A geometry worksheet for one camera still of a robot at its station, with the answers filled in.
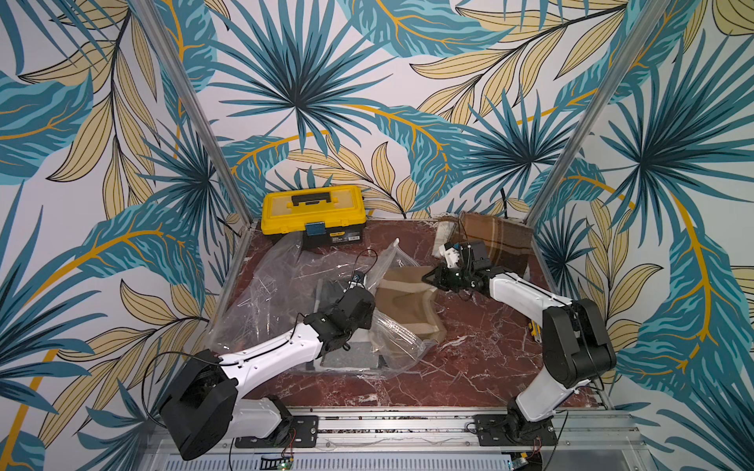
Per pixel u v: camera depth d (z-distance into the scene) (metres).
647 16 0.69
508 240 1.07
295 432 0.73
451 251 0.86
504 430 0.73
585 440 0.74
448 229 1.12
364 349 0.82
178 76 0.77
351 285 0.73
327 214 1.00
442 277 0.81
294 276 0.95
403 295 0.93
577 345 0.48
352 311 0.62
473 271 0.73
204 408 0.40
